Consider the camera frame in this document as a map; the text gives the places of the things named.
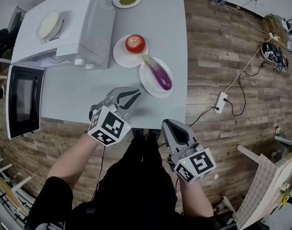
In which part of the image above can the person's right forearm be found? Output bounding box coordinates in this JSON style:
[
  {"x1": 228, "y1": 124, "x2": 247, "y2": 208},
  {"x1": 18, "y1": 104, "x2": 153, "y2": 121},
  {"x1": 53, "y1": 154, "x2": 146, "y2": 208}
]
[{"x1": 178, "y1": 176, "x2": 215, "y2": 218}]

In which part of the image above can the white bowl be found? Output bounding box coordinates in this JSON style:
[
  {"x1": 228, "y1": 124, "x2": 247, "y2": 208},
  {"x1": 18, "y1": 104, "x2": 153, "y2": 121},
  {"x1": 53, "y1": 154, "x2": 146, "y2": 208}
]
[{"x1": 36, "y1": 10, "x2": 65, "y2": 40}]

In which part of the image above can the person's left forearm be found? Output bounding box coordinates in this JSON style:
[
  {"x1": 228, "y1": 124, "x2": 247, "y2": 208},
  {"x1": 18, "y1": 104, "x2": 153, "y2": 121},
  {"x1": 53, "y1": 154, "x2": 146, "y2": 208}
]
[{"x1": 47, "y1": 132, "x2": 100, "y2": 190}]

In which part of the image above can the white wire rack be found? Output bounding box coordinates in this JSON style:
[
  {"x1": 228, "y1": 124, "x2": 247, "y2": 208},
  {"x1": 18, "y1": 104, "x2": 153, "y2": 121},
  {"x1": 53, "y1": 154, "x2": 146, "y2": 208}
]
[{"x1": 0, "y1": 149, "x2": 33, "y2": 220}]

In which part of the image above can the white apple plate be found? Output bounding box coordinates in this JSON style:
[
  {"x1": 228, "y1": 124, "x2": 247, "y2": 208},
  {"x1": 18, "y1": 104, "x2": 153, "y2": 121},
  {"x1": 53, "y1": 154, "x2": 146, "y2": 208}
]
[{"x1": 112, "y1": 34, "x2": 149, "y2": 69}]

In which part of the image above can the white eggplant plate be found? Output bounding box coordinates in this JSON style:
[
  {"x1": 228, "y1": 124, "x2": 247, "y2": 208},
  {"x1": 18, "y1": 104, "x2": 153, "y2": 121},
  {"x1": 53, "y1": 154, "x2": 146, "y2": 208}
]
[{"x1": 139, "y1": 56, "x2": 175, "y2": 99}]

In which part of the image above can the long white cable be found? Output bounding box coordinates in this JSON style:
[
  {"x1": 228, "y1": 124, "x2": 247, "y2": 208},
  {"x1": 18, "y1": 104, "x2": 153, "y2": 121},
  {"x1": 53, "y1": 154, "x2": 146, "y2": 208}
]
[{"x1": 224, "y1": 34, "x2": 278, "y2": 94}]

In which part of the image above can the person's right black shoe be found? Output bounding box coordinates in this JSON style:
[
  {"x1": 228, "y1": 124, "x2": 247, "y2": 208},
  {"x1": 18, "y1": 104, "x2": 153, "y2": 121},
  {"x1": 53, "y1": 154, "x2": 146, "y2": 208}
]
[{"x1": 147, "y1": 128, "x2": 161, "y2": 141}]

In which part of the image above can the pale wooden bar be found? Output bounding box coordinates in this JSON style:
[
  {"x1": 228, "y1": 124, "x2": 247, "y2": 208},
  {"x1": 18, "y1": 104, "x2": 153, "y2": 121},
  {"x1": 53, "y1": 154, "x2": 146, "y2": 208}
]
[{"x1": 236, "y1": 144, "x2": 260, "y2": 164}]

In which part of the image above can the black cable tangle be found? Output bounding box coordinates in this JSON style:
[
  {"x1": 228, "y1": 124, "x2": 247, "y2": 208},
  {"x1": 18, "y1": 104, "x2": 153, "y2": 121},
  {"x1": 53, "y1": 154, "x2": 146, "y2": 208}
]
[{"x1": 275, "y1": 49, "x2": 290, "y2": 74}]

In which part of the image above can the black office chair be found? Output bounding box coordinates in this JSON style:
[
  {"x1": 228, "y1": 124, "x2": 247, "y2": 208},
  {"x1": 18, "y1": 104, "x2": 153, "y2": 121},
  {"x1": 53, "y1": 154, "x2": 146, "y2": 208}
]
[{"x1": 0, "y1": 6, "x2": 27, "y2": 57}]

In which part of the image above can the black bowl of parts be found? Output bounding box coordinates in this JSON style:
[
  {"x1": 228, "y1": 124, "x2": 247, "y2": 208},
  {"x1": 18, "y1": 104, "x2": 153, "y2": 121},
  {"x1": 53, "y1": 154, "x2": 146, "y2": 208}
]
[{"x1": 260, "y1": 41, "x2": 281, "y2": 62}]

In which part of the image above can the looped black cable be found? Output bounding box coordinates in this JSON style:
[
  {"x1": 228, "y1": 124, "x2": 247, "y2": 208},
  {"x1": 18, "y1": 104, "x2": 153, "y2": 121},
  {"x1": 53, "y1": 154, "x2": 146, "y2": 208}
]
[{"x1": 226, "y1": 61, "x2": 268, "y2": 116}]

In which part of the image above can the white microwave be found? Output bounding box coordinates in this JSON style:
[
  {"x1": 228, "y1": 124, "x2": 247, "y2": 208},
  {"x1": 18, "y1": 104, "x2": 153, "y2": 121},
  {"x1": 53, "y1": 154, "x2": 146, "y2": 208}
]
[{"x1": 6, "y1": 0, "x2": 117, "y2": 140}]

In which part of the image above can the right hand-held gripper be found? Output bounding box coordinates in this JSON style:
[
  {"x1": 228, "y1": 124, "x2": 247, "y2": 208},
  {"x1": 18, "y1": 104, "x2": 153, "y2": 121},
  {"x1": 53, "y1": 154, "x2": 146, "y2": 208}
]
[{"x1": 161, "y1": 119, "x2": 217, "y2": 184}]

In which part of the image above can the person's black clothing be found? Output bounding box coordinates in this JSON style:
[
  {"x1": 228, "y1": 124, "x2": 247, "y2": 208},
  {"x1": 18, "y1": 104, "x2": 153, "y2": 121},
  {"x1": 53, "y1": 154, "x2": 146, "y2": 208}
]
[{"x1": 25, "y1": 128, "x2": 233, "y2": 230}]

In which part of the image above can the white oval placemat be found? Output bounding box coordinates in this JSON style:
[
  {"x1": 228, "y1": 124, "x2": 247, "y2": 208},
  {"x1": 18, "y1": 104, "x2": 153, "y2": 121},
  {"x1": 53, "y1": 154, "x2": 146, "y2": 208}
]
[{"x1": 271, "y1": 159, "x2": 292, "y2": 201}]

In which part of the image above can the grey table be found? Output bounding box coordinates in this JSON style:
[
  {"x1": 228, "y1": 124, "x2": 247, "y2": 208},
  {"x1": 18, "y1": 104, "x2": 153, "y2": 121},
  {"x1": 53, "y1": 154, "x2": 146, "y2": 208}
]
[{"x1": 40, "y1": 0, "x2": 189, "y2": 130}]

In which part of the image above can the checked cloth table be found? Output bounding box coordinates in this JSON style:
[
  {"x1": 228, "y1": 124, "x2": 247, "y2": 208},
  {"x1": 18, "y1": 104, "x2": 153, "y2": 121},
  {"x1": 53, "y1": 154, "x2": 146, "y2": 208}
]
[{"x1": 236, "y1": 142, "x2": 292, "y2": 230}]

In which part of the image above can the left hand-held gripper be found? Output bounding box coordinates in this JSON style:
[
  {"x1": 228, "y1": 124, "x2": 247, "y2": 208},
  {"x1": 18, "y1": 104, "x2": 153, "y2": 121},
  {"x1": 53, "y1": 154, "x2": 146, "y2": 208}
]
[{"x1": 87, "y1": 86, "x2": 142, "y2": 147}]

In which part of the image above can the brown bag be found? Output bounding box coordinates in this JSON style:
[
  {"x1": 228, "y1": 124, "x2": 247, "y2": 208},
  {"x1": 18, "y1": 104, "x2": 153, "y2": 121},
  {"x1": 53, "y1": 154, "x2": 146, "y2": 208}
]
[{"x1": 262, "y1": 13, "x2": 290, "y2": 45}]

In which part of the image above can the white power strip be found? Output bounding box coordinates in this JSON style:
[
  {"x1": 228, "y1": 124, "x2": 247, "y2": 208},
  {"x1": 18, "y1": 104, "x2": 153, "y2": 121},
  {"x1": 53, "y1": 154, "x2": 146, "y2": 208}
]
[{"x1": 214, "y1": 92, "x2": 228, "y2": 114}]

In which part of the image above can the purple eggplant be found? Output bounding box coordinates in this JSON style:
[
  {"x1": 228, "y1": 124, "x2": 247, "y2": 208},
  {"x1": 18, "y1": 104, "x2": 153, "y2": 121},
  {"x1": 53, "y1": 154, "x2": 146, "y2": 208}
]
[{"x1": 140, "y1": 54, "x2": 173, "y2": 91}]

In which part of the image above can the person's left black shoe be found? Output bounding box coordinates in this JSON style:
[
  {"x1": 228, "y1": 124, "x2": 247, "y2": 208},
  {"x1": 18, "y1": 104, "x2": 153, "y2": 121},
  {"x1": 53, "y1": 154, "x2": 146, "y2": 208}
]
[{"x1": 131, "y1": 127, "x2": 146, "y2": 138}]

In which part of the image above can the red apple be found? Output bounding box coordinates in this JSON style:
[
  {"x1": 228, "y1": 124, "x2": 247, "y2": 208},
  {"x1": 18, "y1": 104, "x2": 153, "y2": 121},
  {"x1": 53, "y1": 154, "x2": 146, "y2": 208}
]
[{"x1": 125, "y1": 34, "x2": 146, "y2": 54}]

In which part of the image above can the person's black shoe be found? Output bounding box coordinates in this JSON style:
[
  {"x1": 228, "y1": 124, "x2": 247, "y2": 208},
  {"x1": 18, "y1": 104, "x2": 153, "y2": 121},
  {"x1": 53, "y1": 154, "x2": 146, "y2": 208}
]
[
  {"x1": 131, "y1": 127, "x2": 146, "y2": 138},
  {"x1": 147, "y1": 128, "x2": 161, "y2": 141}
]

